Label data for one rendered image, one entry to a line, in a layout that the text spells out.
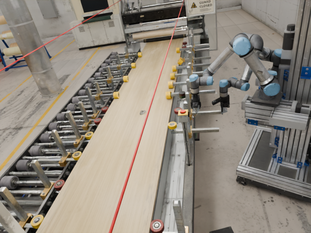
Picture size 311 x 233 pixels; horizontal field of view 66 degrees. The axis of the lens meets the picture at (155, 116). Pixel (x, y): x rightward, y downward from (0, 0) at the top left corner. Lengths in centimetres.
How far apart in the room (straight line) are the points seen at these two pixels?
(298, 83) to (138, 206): 163
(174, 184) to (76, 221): 81
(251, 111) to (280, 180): 76
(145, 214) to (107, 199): 30
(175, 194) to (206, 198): 80
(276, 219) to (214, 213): 56
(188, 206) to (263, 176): 108
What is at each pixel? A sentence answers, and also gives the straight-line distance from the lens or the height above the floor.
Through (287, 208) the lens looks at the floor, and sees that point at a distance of 275.
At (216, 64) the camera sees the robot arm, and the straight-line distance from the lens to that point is 208.
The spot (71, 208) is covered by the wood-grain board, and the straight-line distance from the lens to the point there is 178.
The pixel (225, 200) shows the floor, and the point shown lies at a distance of 271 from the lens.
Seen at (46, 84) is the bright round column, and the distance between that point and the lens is 592.
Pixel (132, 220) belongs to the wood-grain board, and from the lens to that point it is 156.
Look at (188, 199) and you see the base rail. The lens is 184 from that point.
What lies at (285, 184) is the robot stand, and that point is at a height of 22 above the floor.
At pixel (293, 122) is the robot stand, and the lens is 216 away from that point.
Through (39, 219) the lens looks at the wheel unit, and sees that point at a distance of 184.
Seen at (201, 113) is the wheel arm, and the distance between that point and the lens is 239.
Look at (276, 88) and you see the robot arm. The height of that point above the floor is 122.
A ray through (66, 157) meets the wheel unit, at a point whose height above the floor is 86.
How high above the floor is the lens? 216
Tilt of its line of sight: 32 degrees down
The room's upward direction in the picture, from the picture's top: 11 degrees counter-clockwise
